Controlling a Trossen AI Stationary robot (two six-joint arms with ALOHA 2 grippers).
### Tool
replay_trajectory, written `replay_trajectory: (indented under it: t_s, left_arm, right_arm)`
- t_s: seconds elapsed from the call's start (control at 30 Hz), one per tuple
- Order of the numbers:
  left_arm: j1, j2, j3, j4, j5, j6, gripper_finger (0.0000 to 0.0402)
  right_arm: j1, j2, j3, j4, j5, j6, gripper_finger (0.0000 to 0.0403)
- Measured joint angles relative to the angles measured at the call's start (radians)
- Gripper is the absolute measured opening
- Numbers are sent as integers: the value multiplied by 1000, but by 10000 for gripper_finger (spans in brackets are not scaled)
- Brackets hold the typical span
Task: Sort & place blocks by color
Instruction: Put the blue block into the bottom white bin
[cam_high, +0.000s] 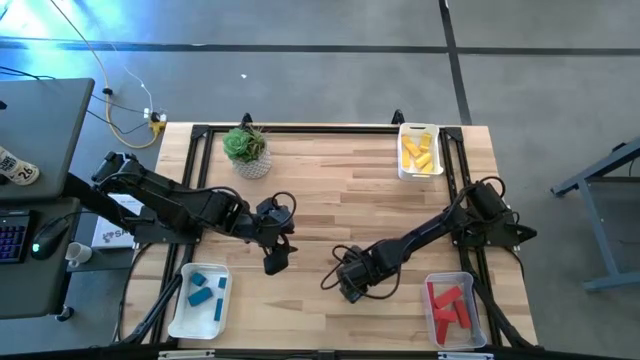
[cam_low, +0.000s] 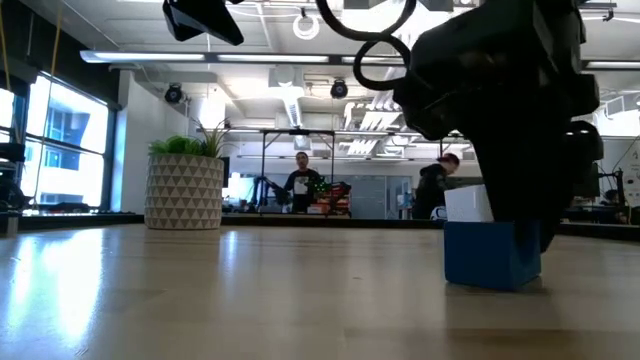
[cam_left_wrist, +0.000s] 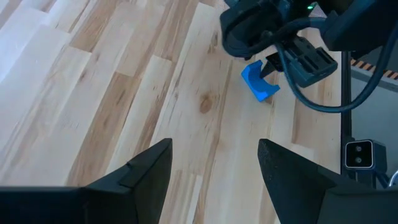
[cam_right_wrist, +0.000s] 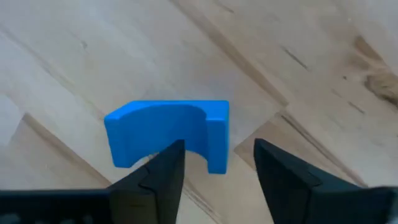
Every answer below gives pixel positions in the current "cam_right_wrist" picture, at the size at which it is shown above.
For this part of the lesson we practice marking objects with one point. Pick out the blue arch block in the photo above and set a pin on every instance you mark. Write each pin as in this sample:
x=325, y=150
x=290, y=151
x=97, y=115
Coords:
x=155, y=130

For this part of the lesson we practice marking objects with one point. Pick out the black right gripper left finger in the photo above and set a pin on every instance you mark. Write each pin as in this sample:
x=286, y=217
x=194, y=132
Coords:
x=155, y=193

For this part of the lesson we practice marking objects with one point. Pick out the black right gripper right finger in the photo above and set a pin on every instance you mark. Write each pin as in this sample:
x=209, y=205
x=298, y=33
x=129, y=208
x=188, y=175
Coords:
x=295, y=196

